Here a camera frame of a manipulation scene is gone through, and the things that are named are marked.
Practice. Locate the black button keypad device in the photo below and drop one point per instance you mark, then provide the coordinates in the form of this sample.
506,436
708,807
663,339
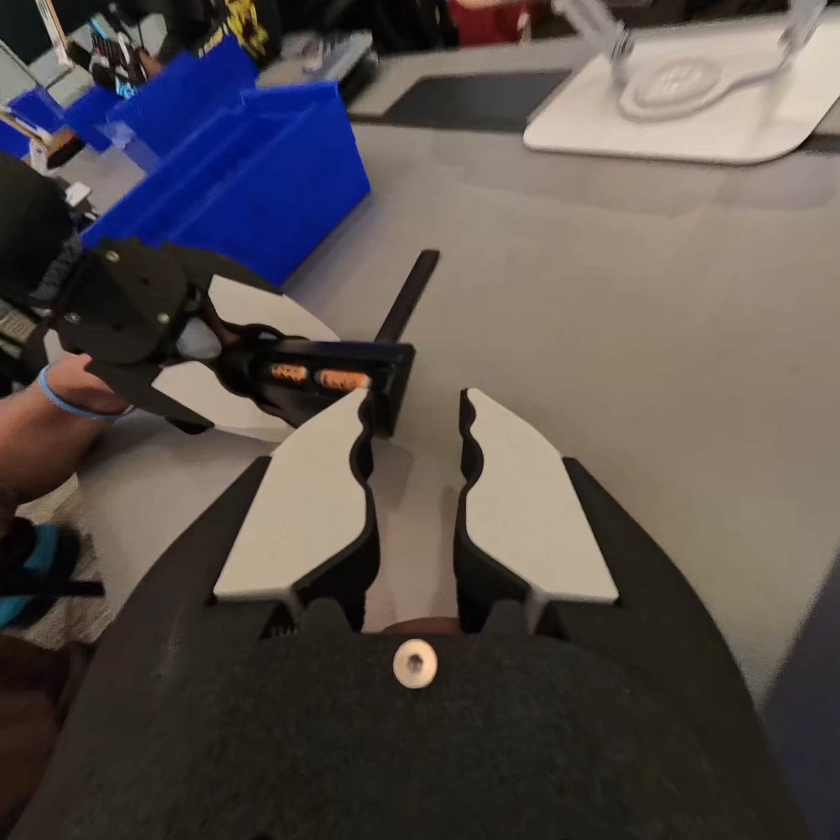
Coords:
118,59

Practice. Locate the person's left forearm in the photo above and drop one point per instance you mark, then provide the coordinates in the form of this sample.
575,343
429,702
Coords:
39,446

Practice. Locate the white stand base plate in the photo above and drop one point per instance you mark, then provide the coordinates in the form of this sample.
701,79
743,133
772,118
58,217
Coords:
689,124

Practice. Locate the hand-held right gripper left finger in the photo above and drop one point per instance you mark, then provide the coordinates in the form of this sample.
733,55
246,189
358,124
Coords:
302,512

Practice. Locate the silver laptop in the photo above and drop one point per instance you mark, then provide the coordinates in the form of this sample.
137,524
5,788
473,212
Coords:
341,56

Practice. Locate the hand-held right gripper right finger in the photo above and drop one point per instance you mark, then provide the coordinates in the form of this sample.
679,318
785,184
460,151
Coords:
531,518

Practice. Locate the red object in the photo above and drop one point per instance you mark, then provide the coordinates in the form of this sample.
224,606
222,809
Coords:
499,19

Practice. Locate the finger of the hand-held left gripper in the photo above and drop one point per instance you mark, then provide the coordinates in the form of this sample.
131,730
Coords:
262,302
197,394

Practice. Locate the black battery cover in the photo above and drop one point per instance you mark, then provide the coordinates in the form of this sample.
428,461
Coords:
410,289

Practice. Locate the orange battery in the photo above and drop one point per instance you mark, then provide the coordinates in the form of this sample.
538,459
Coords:
341,380
289,373

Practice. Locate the blue wristband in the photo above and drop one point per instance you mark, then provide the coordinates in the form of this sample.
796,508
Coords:
65,403

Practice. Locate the grey desk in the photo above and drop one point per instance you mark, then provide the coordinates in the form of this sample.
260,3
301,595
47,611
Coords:
590,295

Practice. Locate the person's left hand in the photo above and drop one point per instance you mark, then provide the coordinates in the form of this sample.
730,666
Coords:
85,384

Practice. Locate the black remote control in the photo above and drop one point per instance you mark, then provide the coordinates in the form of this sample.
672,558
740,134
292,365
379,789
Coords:
394,394

